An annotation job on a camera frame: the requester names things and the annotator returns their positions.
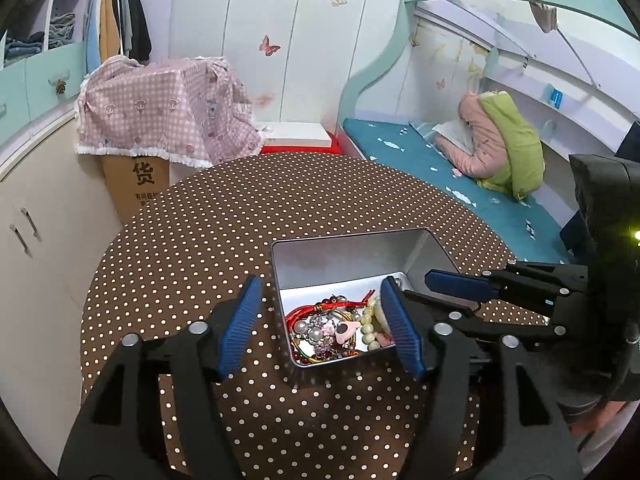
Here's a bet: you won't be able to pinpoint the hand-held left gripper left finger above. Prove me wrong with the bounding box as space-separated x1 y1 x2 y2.
57 275 266 480

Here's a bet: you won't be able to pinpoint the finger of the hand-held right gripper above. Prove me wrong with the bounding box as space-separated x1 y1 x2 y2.
402 289 573 348
424 261 590 311

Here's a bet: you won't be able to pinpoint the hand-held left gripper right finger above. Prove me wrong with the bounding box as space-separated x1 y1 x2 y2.
380 276 585 480

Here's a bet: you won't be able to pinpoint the rectangular metal tin box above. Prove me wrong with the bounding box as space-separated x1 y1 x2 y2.
270 227 476 370

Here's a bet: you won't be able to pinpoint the person's right forearm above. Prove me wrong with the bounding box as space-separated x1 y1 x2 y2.
570 400 640 461

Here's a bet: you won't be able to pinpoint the dark navy garment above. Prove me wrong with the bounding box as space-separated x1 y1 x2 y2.
559 120 640 261

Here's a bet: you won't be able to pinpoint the pink heart hair clip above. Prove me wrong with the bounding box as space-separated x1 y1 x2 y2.
322 321 360 345

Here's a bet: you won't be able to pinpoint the green padded jacket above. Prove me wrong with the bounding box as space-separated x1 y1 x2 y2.
477 91 546 203

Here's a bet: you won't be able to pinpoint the teal bed sheet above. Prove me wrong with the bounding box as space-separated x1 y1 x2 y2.
340 117 576 266

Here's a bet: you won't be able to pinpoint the pink padded jacket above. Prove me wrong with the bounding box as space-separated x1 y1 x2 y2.
435 91 506 178

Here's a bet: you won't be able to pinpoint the brown cardboard box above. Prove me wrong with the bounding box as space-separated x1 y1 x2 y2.
102 155 171 226

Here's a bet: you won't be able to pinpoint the grey hanging pouch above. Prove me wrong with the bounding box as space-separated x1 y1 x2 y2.
530 2 558 33

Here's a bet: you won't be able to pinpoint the flat white box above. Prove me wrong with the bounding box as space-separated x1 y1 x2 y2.
252 122 333 150

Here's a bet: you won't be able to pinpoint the cream cabinet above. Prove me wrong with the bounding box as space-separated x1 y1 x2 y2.
0 110 126 411

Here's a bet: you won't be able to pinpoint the pink checked cloth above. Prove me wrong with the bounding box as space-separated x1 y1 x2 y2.
75 55 263 168

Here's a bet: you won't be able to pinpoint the white wardrobe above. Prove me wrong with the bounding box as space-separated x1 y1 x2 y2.
135 0 411 131

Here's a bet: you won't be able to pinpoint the teal drawer unit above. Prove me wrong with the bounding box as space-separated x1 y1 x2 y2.
0 42 91 136

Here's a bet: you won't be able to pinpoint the black hanging garment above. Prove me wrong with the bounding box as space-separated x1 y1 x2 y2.
122 0 153 61

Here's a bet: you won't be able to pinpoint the yellow hanging garment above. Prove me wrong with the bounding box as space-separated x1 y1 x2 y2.
100 0 123 63

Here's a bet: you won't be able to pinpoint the light blue hanging garment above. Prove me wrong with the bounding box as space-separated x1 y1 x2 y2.
85 0 106 73

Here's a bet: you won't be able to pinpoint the folded blue clothes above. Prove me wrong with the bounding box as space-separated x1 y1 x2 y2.
2 32 46 66
47 10 78 48

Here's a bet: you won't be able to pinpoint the cream bead bracelet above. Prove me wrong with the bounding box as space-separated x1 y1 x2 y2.
360 297 386 353

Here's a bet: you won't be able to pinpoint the red cord bracelet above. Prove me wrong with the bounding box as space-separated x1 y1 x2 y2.
285 290 376 331

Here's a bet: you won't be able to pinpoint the pearl and silver bracelet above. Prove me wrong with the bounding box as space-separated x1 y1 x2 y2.
292 312 333 348

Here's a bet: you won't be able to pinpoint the metal cabinet handle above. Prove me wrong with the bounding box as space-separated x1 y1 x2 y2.
10 224 30 259
21 207 41 240

